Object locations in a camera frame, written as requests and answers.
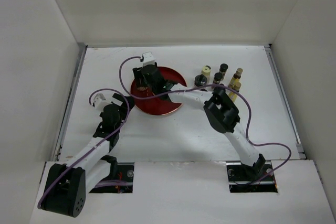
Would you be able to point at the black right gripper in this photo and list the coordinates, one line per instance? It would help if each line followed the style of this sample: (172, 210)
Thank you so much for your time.
(138, 75)

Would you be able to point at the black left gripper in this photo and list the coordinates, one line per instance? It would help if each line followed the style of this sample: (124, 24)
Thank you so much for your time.
(124, 110)

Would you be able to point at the pink cap spice jar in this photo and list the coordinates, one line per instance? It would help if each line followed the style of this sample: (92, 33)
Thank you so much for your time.
(141, 85)

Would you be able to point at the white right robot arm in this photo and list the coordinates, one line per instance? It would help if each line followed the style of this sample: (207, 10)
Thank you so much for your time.
(220, 110)

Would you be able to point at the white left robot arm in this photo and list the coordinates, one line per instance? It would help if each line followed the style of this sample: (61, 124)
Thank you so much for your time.
(67, 184)

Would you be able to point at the red round lacquer tray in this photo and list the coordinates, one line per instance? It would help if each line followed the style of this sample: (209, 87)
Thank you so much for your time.
(157, 106)

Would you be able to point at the black cap pepper grinder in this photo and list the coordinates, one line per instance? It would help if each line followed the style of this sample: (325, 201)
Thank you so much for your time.
(200, 80)

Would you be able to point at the cream cap salt shaker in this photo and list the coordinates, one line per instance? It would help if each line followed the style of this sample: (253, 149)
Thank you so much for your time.
(206, 71)

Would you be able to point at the black cap dark spice jar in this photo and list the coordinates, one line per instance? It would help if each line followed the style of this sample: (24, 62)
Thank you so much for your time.
(217, 78)

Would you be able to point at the black cap spice jar back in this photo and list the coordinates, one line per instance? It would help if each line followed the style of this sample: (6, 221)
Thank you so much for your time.
(223, 69)

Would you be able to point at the tall yellow oil bottle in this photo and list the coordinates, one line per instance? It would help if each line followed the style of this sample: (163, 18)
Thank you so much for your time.
(236, 77)

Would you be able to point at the short yellow oil bottle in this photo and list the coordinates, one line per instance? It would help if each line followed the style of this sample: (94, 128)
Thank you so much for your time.
(236, 88)

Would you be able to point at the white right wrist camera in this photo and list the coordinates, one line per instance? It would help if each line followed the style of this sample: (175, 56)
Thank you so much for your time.
(147, 58)

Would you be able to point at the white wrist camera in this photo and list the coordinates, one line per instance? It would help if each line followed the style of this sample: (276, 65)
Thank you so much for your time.
(147, 58)
(99, 102)

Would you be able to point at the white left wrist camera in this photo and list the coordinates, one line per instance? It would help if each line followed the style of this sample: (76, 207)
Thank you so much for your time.
(99, 102)

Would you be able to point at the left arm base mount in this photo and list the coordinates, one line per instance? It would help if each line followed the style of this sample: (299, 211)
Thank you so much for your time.
(120, 181)

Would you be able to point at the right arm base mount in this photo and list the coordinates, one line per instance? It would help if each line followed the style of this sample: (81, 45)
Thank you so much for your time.
(240, 182)

